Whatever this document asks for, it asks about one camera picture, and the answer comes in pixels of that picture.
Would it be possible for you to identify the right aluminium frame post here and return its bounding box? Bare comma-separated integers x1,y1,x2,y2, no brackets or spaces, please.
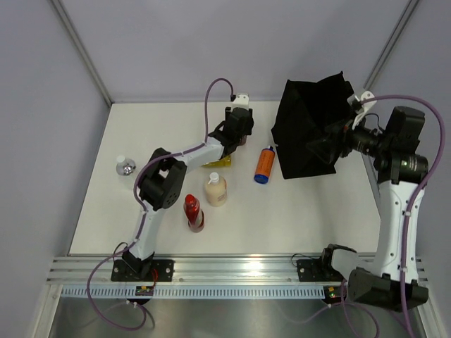
364,0,421,90

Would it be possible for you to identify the aluminium frame post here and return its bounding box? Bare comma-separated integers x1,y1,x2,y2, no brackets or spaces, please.
364,0,421,90
48,0,114,108

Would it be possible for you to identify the white slotted cable duct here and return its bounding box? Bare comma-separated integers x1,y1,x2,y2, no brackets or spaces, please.
60,284,327,300

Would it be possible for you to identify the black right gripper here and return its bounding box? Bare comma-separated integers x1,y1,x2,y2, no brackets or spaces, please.
307,110,393,164

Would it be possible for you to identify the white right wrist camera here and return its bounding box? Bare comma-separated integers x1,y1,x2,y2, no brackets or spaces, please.
347,90,376,130

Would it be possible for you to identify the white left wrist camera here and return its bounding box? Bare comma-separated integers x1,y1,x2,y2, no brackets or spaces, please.
230,93,249,111

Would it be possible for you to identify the left aluminium frame post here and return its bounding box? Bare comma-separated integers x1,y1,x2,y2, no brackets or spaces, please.
48,0,114,108

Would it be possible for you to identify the small clear silver bottle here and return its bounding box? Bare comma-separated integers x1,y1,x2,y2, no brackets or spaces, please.
116,155,136,176

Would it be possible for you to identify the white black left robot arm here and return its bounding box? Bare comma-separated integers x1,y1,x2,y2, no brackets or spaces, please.
111,107,254,282

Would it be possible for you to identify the orange blue cologne bottle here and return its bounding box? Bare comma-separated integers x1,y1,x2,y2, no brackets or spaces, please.
254,146,276,184

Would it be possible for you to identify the red dish soap bottle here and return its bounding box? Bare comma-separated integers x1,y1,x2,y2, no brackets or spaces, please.
183,194,204,232
238,135,247,146

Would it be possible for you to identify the aluminium mounting rail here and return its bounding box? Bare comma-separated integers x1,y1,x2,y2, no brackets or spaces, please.
45,253,429,285

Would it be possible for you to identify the cream lotion pump bottle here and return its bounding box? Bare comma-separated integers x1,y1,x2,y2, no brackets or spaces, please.
204,172,227,207

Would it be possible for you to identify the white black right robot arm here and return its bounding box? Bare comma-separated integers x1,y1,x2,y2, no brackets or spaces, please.
307,106,428,312

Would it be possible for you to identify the black canvas bag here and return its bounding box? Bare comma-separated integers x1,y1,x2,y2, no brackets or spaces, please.
271,72,354,180

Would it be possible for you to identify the yellow dish soap bottle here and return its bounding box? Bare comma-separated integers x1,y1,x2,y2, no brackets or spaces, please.
203,155,232,168

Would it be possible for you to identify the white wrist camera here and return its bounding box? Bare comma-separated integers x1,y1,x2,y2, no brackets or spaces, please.
347,90,376,130
230,93,249,111

